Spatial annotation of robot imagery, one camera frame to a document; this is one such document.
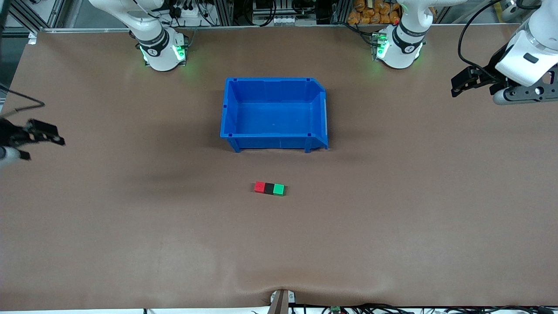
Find orange snack bags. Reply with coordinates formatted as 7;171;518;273
347;0;401;25

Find white power strip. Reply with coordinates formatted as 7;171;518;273
172;5;205;27

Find blue plastic storage bin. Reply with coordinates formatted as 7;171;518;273
219;77;329;154

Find grey electronics unit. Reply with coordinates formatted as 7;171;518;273
252;0;298;27

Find metal table clamp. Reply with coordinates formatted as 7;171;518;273
269;289;297;314

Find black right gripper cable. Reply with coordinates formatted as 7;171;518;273
0;83;46;119

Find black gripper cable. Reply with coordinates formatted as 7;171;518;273
458;0;508;78
0;83;46;119

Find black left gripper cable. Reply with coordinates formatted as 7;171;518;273
458;0;508;78

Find aluminium table edge rail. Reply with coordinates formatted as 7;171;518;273
37;23;521;34

